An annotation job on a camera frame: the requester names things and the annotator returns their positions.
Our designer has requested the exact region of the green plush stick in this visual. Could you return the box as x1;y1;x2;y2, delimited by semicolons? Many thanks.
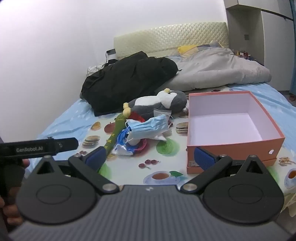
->
103;109;132;154

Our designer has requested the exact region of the person's left hand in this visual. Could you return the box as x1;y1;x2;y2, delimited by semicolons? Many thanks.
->
0;159;30;227

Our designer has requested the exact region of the blue face mask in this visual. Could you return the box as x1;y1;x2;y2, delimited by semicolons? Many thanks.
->
125;115;173;139

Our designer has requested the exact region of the grey duvet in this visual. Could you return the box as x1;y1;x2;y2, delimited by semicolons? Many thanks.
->
159;43;272;91

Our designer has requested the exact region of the pink cardboard box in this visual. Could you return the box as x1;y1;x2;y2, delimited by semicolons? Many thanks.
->
186;91;286;174

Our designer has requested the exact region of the blue plastic bag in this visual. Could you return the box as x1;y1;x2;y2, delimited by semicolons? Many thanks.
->
113;128;139;156

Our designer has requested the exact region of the cream quilted headboard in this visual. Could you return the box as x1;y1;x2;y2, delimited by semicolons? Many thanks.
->
113;22;229;58

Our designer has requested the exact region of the grey white penguin plush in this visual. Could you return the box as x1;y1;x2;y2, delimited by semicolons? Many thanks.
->
123;88;190;116

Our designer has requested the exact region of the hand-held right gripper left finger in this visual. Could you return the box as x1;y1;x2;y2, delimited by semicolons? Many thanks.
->
30;146;120;194

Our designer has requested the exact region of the food printed sheet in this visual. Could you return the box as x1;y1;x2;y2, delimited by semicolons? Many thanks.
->
38;86;296;214

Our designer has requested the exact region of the row of small bottles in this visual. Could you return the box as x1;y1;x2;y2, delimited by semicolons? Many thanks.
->
235;49;252;59

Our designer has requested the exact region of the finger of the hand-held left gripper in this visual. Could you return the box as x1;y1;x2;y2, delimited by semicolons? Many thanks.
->
56;137;79;154

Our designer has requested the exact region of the black jacket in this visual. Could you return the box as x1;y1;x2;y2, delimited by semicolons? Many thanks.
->
80;51;179;117

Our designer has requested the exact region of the pink cord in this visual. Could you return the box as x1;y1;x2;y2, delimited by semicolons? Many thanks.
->
133;138;148;153

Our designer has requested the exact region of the yellow pillow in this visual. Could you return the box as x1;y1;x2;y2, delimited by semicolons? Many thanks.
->
178;44;201;55

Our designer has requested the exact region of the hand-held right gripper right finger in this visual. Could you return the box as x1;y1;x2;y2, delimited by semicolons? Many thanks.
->
180;146;270;193

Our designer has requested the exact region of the white cloth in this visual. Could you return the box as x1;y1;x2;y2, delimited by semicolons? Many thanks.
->
87;63;107;75

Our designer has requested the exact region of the shiny red packet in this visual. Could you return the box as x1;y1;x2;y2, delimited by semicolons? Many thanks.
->
131;112;146;122

